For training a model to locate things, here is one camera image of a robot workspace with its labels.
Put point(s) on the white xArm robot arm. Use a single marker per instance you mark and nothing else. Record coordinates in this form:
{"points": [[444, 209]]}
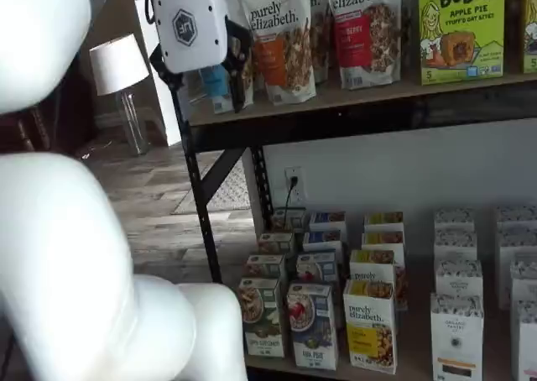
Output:
{"points": [[63, 251]]}

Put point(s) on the green white oatmeal box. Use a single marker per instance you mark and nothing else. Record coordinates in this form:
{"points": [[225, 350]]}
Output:
{"points": [[262, 318], [274, 243], [289, 219], [265, 267]]}

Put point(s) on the green Bobo's snack box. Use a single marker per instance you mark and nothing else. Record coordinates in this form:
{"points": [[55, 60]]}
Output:
{"points": [[461, 28]]}

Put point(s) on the yellow purely elizabeth box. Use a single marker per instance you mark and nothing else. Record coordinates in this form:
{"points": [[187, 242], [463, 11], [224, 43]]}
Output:
{"points": [[369, 335], [371, 265], [382, 240], [384, 220]]}

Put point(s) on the yellow snack box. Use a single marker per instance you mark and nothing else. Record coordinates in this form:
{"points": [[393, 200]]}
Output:
{"points": [[530, 24]]}

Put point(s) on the white shade table lamp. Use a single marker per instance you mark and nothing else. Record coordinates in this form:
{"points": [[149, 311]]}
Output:
{"points": [[119, 64]]}

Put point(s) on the red label granola bag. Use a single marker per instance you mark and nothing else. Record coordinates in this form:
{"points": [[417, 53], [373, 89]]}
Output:
{"points": [[365, 32]]}

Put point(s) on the white wall outlet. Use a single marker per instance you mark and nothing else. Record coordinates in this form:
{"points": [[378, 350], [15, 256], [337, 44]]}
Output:
{"points": [[298, 190]]}

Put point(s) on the grey patterned rug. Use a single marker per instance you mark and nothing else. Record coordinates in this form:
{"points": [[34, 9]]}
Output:
{"points": [[230, 188]]}

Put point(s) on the orange label granola bag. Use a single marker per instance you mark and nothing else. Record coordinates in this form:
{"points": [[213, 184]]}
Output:
{"points": [[277, 41], [322, 41]]}

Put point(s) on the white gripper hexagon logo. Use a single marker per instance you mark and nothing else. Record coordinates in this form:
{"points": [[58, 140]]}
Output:
{"points": [[191, 24]]}

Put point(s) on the blue label granola bag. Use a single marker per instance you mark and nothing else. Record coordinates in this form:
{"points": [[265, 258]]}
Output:
{"points": [[214, 87]]}

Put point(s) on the blue white oatmeal box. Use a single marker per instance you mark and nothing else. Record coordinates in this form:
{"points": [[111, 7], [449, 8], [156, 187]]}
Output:
{"points": [[323, 240], [312, 330], [327, 220], [319, 265]]}

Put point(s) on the black metal shelving rack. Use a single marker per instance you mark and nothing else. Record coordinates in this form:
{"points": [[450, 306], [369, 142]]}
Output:
{"points": [[335, 125]]}

